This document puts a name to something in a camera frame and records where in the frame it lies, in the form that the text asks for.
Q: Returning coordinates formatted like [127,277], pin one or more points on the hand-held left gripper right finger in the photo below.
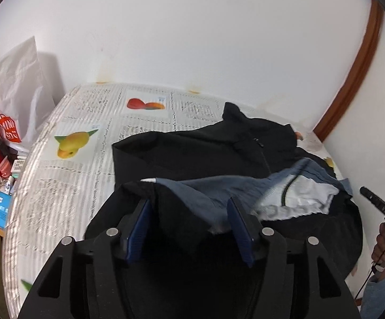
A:
[242,236]

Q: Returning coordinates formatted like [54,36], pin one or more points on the blue carton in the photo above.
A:
[1,209]

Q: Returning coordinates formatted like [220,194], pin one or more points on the white plastic bag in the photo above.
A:
[16,86]

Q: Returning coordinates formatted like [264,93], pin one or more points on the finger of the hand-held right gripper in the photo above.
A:
[380,206]

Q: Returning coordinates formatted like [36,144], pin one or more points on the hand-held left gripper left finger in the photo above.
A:
[139,236]

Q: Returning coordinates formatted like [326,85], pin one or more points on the black white blue jacket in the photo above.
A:
[195,148]

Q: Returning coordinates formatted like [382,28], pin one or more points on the brown wooden door frame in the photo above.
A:
[351,79]

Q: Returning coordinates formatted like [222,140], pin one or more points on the person's right forearm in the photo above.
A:
[380,294]

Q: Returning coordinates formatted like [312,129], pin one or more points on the fruit print bed sheet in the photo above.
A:
[79,179]

